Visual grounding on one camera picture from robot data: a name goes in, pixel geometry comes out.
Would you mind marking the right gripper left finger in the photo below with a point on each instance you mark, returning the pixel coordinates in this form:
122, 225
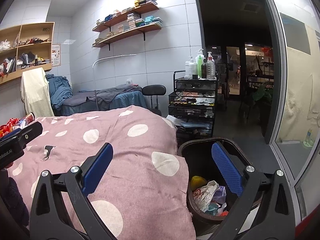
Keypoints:
49, 218

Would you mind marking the red shiny wrapper pile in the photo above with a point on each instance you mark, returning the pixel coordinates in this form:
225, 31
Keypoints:
10, 126

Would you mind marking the red snack can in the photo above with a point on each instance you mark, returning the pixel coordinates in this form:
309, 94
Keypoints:
29, 118

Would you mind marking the wooden cubby shelf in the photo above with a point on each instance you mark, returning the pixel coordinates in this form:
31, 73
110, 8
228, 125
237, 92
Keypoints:
25, 47

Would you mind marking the upper wooden wall shelf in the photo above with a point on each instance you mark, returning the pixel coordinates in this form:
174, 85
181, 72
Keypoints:
143, 9

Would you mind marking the small bottle outside window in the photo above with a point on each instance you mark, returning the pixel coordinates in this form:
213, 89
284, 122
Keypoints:
308, 141

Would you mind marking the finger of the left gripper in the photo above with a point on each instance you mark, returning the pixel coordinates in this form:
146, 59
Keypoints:
11, 134
29, 133

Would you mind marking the green potted plant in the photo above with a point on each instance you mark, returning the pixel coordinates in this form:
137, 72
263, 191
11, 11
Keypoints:
264, 93

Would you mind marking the teal cloth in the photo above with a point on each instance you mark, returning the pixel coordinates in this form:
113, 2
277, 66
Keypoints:
215, 209

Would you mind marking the wall poster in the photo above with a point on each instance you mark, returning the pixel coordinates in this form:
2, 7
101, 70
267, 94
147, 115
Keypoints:
56, 55

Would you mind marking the black round stool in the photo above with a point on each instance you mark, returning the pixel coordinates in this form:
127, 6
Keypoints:
151, 91

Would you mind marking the green pump bottle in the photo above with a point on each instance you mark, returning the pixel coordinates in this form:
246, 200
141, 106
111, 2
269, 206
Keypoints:
199, 61

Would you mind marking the yellow mesh net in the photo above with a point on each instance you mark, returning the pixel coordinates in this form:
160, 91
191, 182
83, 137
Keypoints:
197, 182

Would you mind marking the pink polka dot blanket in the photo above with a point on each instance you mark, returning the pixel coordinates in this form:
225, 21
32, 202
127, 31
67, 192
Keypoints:
142, 194

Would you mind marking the white pump bottle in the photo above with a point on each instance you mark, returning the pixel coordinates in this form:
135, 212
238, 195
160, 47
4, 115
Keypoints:
192, 69

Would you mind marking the wooden wall shelf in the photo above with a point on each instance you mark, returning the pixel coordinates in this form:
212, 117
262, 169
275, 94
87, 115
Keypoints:
143, 9
133, 32

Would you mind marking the dark brown trash bin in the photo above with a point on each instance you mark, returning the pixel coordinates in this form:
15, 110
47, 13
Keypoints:
197, 154

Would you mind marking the clear pump bottle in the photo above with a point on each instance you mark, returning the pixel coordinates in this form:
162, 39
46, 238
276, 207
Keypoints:
210, 66

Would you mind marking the blue bedding pile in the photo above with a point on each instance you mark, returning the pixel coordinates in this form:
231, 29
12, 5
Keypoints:
59, 90

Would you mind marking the lower wooden wall shelf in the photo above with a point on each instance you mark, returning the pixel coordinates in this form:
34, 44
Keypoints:
133, 32

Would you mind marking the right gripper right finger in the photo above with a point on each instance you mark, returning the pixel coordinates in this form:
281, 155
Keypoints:
264, 207

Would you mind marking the dark brown bottle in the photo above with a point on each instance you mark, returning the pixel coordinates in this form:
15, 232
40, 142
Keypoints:
204, 69

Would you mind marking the orange mesh net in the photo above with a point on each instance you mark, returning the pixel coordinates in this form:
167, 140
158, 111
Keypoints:
224, 213

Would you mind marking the massage bed blue cover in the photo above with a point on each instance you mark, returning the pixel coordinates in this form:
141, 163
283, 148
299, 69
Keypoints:
102, 100

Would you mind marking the black rolling cart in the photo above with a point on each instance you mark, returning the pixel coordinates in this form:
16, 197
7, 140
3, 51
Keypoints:
192, 105

